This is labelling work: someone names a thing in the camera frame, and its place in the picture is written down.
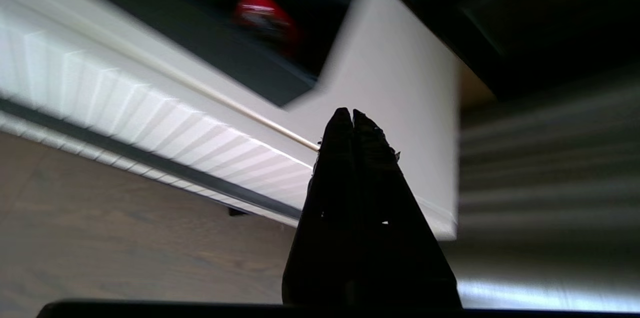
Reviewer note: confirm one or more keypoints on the black wall shelf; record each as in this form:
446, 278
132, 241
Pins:
560, 33

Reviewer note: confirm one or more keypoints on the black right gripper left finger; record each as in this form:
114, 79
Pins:
325, 248

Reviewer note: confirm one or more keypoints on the black compartment organizer box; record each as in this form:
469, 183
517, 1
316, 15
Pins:
210, 43

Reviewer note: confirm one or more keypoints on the red coffee packet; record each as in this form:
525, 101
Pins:
265, 18

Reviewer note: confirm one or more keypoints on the cream TV cabinet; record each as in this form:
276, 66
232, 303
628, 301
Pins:
400, 108

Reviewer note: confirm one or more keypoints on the grey pouf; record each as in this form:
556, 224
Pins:
550, 295

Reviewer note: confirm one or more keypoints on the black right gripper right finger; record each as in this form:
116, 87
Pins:
400, 258

